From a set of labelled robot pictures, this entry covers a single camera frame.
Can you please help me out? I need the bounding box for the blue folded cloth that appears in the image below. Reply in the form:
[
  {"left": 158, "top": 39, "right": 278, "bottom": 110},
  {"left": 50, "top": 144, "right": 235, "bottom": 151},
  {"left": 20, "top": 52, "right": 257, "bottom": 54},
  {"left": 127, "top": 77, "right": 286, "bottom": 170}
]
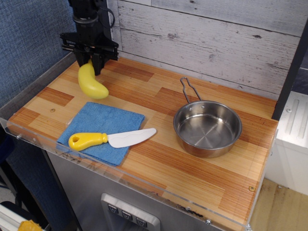
[{"left": 57, "top": 102, "right": 145, "bottom": 166}]

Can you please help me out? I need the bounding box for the yellow tape wrapped object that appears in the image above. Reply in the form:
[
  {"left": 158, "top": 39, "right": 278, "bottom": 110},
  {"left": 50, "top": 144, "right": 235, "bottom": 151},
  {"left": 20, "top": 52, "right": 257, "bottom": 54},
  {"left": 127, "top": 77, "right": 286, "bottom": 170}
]
[{"left": 18, "top": 220, "right": 42, "bottom": 231}]

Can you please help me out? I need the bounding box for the yellow plastic toy banana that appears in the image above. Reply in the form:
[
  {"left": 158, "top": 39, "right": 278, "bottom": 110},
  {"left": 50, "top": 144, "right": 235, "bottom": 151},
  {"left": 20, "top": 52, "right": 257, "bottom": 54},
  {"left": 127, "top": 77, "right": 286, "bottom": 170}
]
[{"left": 77, "top": 60, "right": 109, "bottom": 100}]

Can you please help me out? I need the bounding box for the dark right cabinet post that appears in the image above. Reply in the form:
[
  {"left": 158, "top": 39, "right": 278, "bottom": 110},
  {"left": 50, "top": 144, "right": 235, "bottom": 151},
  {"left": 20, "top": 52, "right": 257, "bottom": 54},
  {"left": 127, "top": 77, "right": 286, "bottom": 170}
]
[{"left": 271, "top": 28, "right": 308, "bottom": 120}]

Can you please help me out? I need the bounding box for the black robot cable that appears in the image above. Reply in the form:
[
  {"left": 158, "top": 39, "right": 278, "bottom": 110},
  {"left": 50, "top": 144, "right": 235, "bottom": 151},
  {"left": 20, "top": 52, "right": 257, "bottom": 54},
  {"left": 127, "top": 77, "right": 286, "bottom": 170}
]
[{"left": 100, "top": 7, "right": 116, "bottom": 28}]

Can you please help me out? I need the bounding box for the small stainless steel pan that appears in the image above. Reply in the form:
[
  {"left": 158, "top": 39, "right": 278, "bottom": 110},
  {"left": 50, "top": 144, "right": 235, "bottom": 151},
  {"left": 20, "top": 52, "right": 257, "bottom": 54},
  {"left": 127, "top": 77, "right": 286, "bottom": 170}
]
[{"left": 173, "top": 77, "right": 243, "bottom": 158}]

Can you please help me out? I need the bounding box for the silver button control panel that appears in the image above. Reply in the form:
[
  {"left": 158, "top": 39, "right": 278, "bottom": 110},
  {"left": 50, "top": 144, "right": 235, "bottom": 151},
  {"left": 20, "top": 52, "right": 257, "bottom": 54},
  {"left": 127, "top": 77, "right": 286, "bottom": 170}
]
[{"left": 101, "top": 193, "right": 161, "bottom": 231}]

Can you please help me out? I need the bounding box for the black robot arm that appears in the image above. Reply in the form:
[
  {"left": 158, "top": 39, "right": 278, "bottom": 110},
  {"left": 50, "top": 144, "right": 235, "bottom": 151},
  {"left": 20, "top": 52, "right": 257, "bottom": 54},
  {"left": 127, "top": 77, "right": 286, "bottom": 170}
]
[{"left": 60, "top": 0, "right": 119, "bottom": 76}]

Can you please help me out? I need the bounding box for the white ribbed box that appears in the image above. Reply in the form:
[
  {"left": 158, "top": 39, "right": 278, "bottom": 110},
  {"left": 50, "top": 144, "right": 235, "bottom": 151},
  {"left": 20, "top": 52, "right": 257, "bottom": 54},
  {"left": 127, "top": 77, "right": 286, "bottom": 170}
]
[{"left": 265, "top": 91, "right": 308, "bottom": 195}]

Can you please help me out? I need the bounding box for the toy knife yellow handle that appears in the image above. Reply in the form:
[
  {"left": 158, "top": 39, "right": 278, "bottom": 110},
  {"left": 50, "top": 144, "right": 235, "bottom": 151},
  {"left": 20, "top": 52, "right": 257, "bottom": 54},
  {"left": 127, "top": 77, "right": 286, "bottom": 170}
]
[{"left": 68, "top": 128, "right": 157, "bottom": 152}]

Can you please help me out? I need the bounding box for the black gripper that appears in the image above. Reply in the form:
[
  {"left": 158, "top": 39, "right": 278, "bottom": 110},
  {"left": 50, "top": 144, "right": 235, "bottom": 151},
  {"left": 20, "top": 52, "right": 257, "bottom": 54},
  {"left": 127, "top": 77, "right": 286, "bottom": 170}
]
[{"left": 60, "top": 22, "right": 118, "bottom": 76}]

